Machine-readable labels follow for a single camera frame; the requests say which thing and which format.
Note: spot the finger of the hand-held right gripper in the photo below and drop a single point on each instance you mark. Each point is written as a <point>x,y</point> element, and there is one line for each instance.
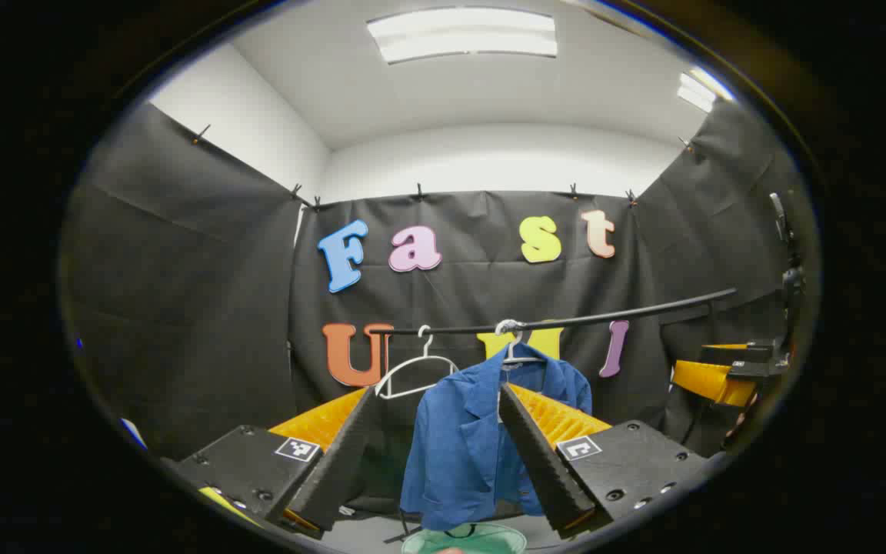
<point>708,381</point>

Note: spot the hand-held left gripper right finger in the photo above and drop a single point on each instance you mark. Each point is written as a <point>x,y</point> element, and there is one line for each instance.
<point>543,469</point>

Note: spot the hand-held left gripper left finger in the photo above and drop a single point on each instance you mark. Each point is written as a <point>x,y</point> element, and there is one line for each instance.
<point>335,469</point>

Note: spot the blue jacket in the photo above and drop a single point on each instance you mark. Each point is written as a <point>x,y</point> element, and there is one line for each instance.
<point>458,454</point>

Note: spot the green mesh laundry hamper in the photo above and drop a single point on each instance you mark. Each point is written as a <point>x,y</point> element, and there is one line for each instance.
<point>489,538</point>

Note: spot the white clothes hanger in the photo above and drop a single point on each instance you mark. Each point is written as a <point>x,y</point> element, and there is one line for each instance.
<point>426,348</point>
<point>524,359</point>

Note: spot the black clothes rack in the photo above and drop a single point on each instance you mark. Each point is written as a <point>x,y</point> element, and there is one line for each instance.
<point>627,313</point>

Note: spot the white tape wrap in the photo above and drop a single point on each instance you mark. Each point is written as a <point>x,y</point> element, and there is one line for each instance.
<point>507,327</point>

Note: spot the small ceiling light panel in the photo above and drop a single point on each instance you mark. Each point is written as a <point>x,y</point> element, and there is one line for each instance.
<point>701,91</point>

